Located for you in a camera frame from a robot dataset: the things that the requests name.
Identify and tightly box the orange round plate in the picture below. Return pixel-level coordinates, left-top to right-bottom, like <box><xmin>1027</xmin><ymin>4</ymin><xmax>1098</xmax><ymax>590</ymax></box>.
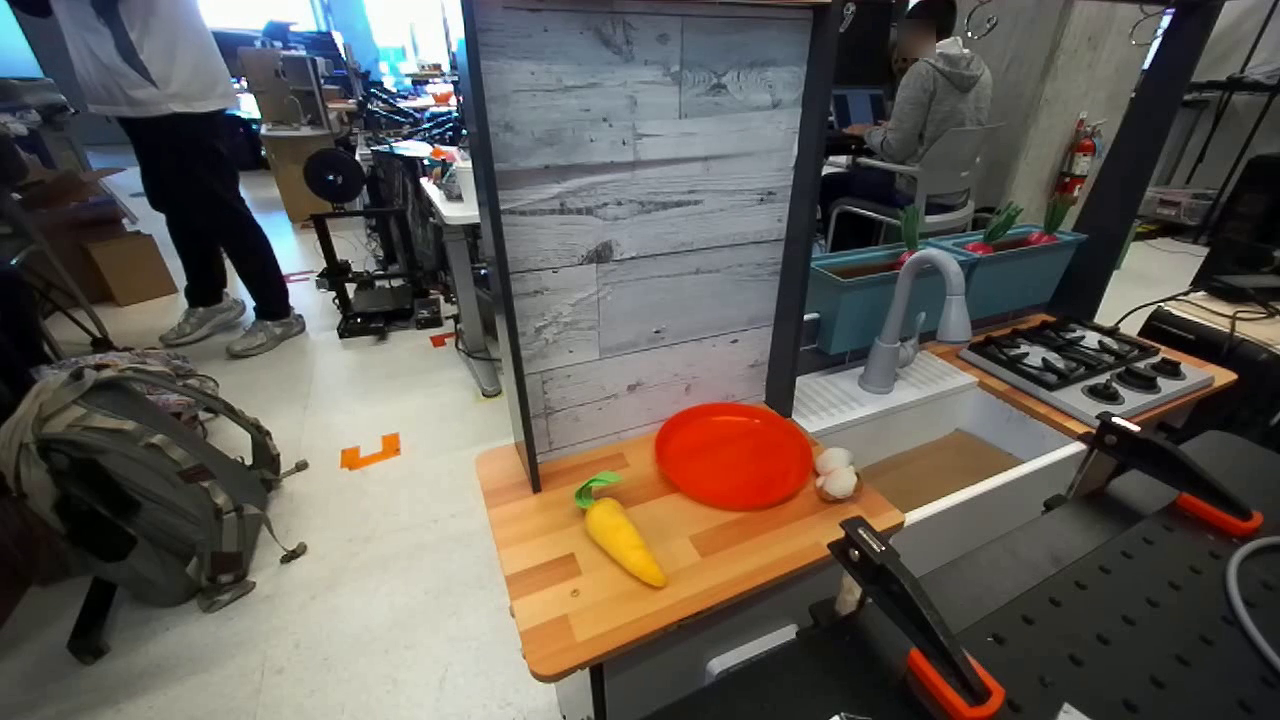
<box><xmin>655</xmin><ymin>402</ymin><xmax>815</xmax><ymax>512</ymax></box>

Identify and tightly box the small grey plush doll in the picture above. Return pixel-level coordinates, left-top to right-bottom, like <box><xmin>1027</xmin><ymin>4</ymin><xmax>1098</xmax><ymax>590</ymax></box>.
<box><xmin>813</xmin><ymin>446</ymin><xmax>862</xmax><ymax>503</ymax></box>

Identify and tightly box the toy kitchen with wood counter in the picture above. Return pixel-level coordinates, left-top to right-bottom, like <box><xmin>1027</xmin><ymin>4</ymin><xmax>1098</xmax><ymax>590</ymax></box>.
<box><xmin>462</xmin><ymin>0</ymin><xmax>1241</xmax><ymax>720</ymax></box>

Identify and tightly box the yellow plush carrot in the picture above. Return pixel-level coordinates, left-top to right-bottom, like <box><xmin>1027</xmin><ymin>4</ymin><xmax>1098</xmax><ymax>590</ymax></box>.
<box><xmin>573</xmin><ymin>471</ymin><xmax>668</xmax><ymax>589</ymax></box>

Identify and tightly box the teal planter box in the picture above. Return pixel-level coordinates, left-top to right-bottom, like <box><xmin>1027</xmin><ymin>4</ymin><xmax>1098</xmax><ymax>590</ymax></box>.
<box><xmin>930</xmin><ymin>227</ymin><xmax>1087</xmax><ymax>323</ymax></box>
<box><xmin>806</xmin><ymin>244</ymin><xmax>977</xmax><ymax>357</ymax></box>

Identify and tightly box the white desk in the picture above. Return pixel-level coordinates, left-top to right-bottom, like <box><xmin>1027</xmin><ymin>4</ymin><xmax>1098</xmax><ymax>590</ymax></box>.
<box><xmin>418</xmin><ymin>160</ymin><xmax>503</xmax><ymax>399</ymax></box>

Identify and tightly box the grey toy tap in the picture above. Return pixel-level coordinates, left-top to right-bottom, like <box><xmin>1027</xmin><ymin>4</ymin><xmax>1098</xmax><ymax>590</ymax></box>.
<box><xmin>858</xmin><ymin>247</ymin><xmax>973</xmax><ymax>395</ymax></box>

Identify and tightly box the black 3D printer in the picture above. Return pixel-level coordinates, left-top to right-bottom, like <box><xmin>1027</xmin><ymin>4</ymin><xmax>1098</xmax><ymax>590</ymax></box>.
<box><xmin>302</xmin><ymin>147</ymin><xmax>445</xmax><ymax>340</ymax></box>

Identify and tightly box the white toy sink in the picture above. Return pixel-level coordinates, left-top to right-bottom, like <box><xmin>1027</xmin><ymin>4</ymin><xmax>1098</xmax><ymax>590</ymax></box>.
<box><xmin>793</xmin><ymin>350</ymin><xmax>1088</xmax><ymax>578</ymax></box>

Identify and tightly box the laptop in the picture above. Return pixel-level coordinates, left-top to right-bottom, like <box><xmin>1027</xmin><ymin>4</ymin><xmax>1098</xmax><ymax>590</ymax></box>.
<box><xmin>831</xmin><ymin>86</ymin><xmax>890</xmax><ymax>132</ymax></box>

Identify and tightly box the grey chair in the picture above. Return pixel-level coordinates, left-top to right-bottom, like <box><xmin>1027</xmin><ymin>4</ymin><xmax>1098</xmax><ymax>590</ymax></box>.
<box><xmin>825</xmin><ymin>123</ymin><xmax>1005</xmax><ymax>252</ymax></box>

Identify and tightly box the person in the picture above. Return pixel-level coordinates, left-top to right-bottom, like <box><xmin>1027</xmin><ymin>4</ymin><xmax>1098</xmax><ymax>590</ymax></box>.
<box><xmin>8</xmin><ymin>0</ymin><xmax>308</xmax><ymax>359</ymax></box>
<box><xmin>820</xmin><ymin>0</ymin><xmax>995</xmax><ymax>217</ymax></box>

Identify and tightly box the grey toy stove cooktop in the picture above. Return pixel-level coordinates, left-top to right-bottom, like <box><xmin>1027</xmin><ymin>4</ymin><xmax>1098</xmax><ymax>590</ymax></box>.
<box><xmin>958</xmin><ymin>316</ymin><xmax>1217</xmax><ymax>429</ymax></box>

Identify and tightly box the red fire extinguisher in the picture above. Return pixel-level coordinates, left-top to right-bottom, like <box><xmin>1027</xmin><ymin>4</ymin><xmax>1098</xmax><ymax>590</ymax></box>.
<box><xmin>1055</xmin><ymin>112</ymin><xmax>1107</xmax><ymax>207</ymax></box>

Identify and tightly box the cardboard box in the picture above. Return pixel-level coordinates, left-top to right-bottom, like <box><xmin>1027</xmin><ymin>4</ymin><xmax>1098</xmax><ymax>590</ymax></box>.
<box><xmin>84</xmin><ymin>231</ymin><xmax>180</xmax><ymax>308</ymax></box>

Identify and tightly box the grey backpack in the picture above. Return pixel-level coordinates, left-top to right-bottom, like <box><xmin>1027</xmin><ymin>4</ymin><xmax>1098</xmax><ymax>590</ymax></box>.
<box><xmin>0</xmin><ymin>360</ymin><xmax>310</xmax><ymax>614</ymax></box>

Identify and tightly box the black monitor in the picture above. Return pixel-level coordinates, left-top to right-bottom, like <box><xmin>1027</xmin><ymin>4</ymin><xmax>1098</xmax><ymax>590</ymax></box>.
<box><xmin>1189</xmin><ymin>152</ymin><xmax>1280</xmax><ymax>303</ymax></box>

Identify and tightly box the black clamp with orange handle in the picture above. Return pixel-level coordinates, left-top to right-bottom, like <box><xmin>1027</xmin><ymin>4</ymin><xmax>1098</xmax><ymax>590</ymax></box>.
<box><xmin>1044</xmin><ymin>412</ymin><xmax>1265</xmax><ymax>539</ymax></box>
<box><xmin>826</xmin><ymin>516</ymin><xmax>1008</xmax><ymax>720</ymax></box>

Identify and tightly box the white cable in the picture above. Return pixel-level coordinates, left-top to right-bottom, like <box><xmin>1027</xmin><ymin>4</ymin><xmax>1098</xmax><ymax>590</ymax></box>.
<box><xmin>1225</xmin><ymin>536</ymin><xmax>1280</xmax><ymax>673</ymax></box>

